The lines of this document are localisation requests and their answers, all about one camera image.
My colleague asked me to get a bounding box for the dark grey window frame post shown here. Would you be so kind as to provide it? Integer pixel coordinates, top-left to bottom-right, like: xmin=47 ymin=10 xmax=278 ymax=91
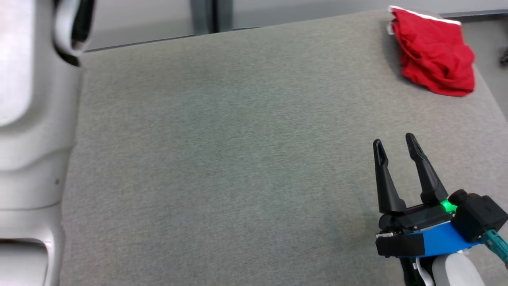
xmin=210 ymin=0 xmax=221 ymax=34

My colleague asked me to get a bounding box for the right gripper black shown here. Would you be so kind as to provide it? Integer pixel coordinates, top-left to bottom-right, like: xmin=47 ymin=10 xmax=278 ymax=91
xmin=372 ymin=133 xmax=458 ymax=234

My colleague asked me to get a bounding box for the right gripper blue camera mount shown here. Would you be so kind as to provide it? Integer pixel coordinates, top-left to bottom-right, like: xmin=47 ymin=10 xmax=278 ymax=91
xmin=375 ymin=220 xmax=483 ymax=259

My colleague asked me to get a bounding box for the right camera teal plug cable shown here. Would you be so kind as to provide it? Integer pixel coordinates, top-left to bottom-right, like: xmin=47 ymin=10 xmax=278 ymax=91
xmin=482 ymin=230 xmax=508 ymax=265

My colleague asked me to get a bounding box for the grey cylindrical post bumper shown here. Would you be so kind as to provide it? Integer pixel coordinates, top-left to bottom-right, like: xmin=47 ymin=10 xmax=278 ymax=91
xmin=216 ymin=0 xmax=235 ymax=33
xmin=190 ymin=0 xmax=215 ymax=35

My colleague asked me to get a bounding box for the red shorts white trim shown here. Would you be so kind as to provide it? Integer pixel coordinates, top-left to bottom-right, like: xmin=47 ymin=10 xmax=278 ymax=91
xmin=387 ymin=5 xmax=476 ymax=97

